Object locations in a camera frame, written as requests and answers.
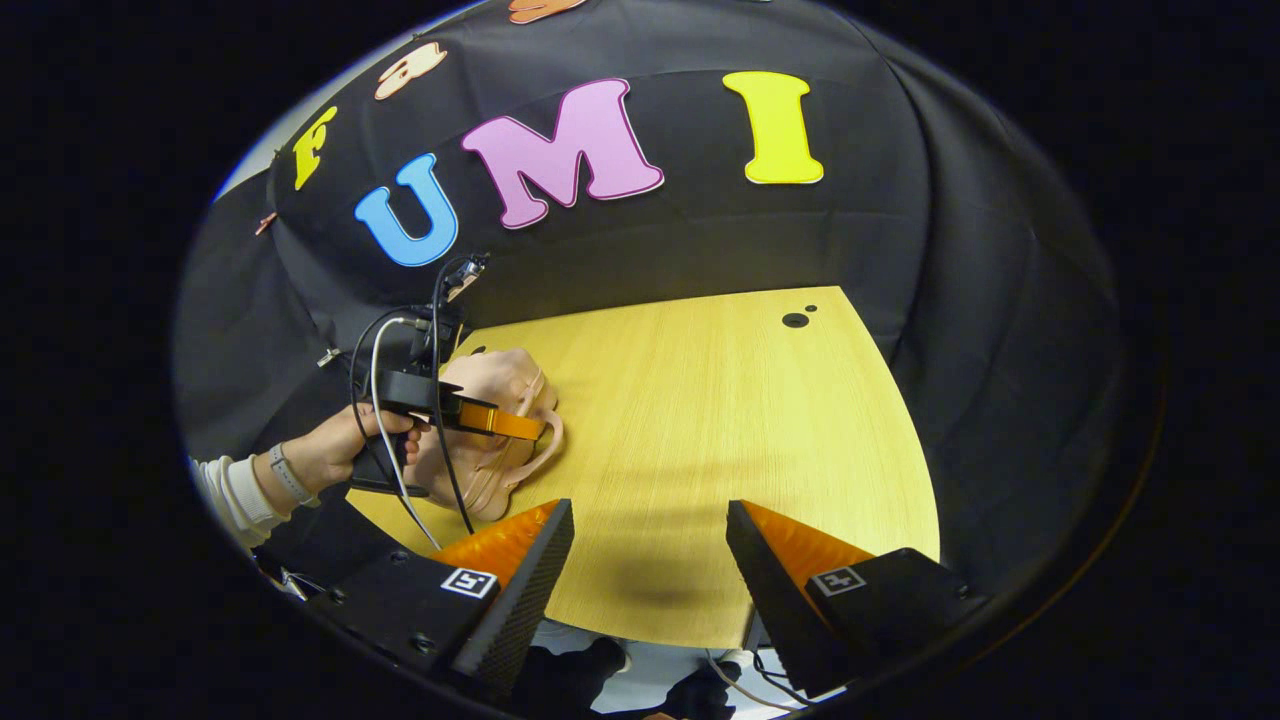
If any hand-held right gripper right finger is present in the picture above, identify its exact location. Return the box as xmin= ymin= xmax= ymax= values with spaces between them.
xmin=726 ymin=500 xmax=991 ymax=699

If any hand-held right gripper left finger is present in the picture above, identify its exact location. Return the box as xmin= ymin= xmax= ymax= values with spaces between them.
xmin=305 ymin=498 xmax=576 ymax=701

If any person's black shoe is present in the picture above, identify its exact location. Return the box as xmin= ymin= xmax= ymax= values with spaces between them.
xmin=660 ymin=660 xmax=743 ymax=720

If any grey wristband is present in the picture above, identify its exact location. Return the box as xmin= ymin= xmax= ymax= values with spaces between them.
xmin=268 ymin=443 xmax=317 ymax=505

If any black backdrop cloth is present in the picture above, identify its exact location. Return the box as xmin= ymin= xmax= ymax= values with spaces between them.
xmin=172 ymin=0 xmax=1131 ymax=601

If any white cable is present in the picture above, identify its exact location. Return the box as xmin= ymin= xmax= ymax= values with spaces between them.
xmin=369 ymin=316 xmax=443 ymax=551

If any black cable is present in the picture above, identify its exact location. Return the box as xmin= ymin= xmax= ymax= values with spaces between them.
xmin=428 ymin=252 xmax=477 ymax=537

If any grey floor cable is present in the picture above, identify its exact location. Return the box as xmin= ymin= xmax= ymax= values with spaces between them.
xmin=700 ymin=648 xmax=801 ymax=713

